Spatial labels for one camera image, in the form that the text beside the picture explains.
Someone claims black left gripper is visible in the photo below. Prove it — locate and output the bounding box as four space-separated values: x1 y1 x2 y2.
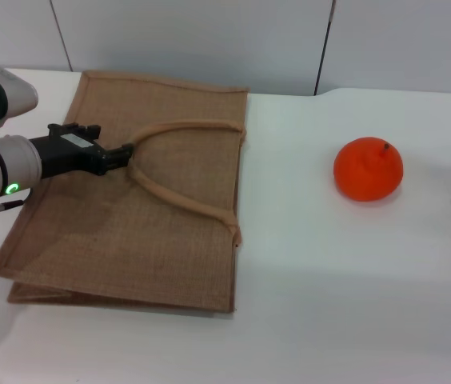
29 122 135 180

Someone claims brown jute handbag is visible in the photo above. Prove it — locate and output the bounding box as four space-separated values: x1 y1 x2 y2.
0 70 249 315

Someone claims orange fruit with stem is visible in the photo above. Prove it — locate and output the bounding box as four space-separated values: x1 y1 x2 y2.
332 136 405 202

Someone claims left arm connector cable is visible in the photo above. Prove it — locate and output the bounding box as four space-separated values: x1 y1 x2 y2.
0 198 25 221

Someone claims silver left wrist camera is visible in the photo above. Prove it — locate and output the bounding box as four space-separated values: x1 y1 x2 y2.
0 54 38 131

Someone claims thin vertical wall strip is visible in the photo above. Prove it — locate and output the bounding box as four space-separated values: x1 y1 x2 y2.
313 0 337 97

